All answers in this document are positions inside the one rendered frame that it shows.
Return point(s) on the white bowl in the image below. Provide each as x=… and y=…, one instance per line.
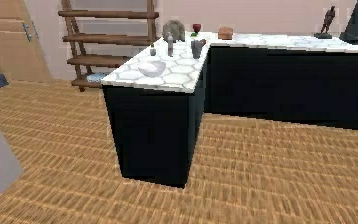
x=151, y=68

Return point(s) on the grey mug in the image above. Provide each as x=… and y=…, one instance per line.
x=196, y=48

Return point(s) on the small grey shaker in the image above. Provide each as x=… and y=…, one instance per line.
x=152, y=50

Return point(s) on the black counter with marble top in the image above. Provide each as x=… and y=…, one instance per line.
x=240, y=83

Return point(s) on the grey tall bottle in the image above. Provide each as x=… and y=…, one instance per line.
x=170, y=44

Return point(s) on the grey rounded lump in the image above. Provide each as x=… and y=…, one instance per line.
x=174, y=30

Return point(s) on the brown bread loaf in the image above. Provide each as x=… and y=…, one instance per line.
x=225, y=33

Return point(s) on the brown wooden ladder shelf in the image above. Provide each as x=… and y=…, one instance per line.
x=97, y=39

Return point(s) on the dark brown figurine statue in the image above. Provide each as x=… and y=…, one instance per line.
x=327, y=22

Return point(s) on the light wooden cabinet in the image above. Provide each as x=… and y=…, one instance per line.
x=13, y=40

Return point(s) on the black coffee machine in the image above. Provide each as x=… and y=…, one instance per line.
x=357, y=23

